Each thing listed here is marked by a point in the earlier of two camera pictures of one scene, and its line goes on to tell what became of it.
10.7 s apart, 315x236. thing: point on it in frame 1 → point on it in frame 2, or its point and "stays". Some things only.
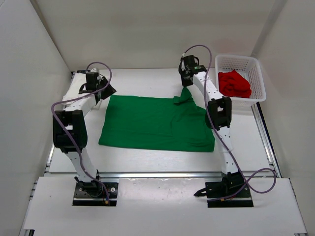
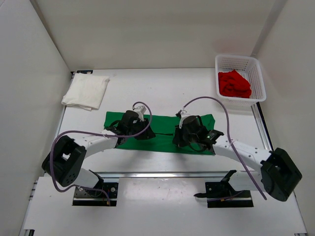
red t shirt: [232, 84] stays
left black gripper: [110, 91] → [148, 134]
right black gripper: [184, 82] → [178, 140]
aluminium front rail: [157, 174] stays
